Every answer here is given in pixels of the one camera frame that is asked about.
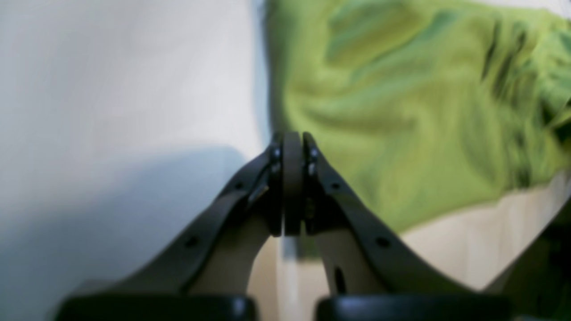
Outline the olive green t-shirt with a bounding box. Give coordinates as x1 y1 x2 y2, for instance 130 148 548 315
265 0 571 232

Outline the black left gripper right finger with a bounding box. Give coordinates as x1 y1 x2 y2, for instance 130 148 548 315
302 132 513 321

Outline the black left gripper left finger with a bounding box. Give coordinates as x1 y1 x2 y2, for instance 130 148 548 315
55 133 288 321

